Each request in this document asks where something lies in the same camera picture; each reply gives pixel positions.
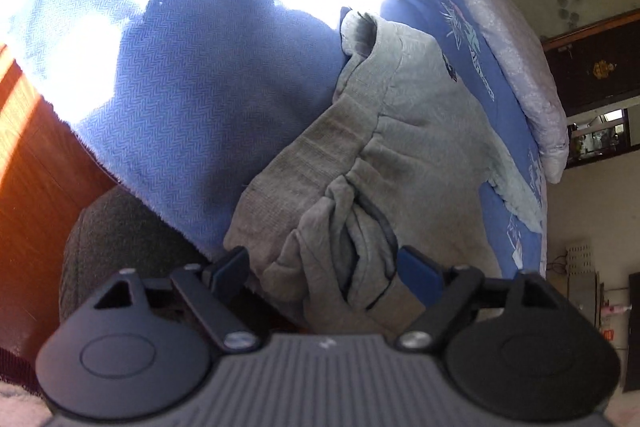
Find blue herringbone blanket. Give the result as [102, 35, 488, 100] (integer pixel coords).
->
[0, 0, 401, 268]

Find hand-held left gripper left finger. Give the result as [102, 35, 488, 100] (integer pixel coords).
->
[92, 247, 261, 353]

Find person's dark grey clothing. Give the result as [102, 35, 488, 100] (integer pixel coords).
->
[59, 184, 226, 323]

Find grey and wood cabinet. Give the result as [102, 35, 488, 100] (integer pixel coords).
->
[565, 272, 607, 329]

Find grey pants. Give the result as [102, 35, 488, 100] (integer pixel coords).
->
[223, 7, 546, 333]

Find lavender quilt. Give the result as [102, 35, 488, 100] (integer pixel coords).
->
[440, 0, 571, 184]

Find white perforated box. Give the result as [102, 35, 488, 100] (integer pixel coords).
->
[565, 244, 594, 276]

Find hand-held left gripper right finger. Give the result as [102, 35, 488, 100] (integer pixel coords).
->
[397, 245, 563, 352]

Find dark wooden door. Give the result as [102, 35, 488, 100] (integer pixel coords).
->
[542, 9, 640, 112]

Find black television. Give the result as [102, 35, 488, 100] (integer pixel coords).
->
[625, 272, 640, 393]

